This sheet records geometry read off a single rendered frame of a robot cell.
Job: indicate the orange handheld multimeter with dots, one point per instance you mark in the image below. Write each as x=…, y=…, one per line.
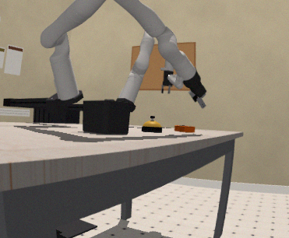
x=184, y=128

